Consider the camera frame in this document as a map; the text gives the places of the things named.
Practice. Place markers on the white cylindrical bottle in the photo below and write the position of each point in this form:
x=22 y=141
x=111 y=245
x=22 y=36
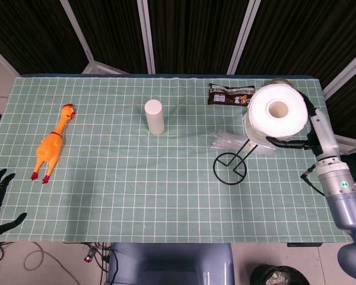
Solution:
x=154 y=117

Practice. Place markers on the green grid tablecloth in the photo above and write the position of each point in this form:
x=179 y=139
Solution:
x=136 y=184

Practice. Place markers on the clear bag of straws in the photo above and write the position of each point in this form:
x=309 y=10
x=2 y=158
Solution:
x=225 y=142

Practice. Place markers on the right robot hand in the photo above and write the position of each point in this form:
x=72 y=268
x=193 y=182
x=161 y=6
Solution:
x=324 y=133

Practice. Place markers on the brown snack packet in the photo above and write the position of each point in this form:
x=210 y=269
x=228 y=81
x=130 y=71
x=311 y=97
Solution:
x=225 y=95

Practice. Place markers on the blue robot torso base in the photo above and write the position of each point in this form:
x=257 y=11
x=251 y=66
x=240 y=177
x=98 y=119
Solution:
x=166 y=264

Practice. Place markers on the yellow rubber chicken toy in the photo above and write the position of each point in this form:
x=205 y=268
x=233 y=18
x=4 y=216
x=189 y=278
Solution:
x=50 y=147

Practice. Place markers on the white paper towel roll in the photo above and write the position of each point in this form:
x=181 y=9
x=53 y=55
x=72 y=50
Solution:
x=264 y=118

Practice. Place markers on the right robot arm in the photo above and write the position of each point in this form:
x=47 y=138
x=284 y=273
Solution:
x=344 y=202

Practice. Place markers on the black folding partition screen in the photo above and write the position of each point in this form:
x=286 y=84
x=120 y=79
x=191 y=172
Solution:
x=195 y=29

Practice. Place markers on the black trash bin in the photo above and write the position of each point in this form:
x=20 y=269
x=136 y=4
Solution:
x=273 y=276

